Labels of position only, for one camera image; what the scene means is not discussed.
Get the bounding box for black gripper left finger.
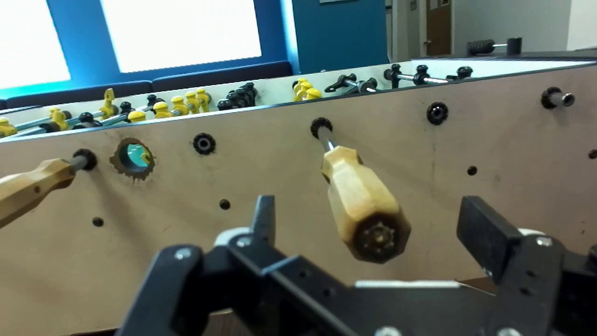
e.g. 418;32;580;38
114;193;360;336

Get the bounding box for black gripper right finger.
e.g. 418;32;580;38
455;195;597;336

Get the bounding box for wooden foosball handle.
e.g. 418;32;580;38
308;116;412;266
0;148;99;230

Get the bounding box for wooden foosball table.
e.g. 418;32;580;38
0;55;597;336

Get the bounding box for bare silver foosball rod end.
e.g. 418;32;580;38
539;86;577;113

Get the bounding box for bright white window pane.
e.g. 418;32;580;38
0;0;73;90
99;0;263;75

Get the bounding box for brown wooden door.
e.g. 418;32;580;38
424;0;455;58

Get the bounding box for black foosball rod handle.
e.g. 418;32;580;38
465;36;524;58

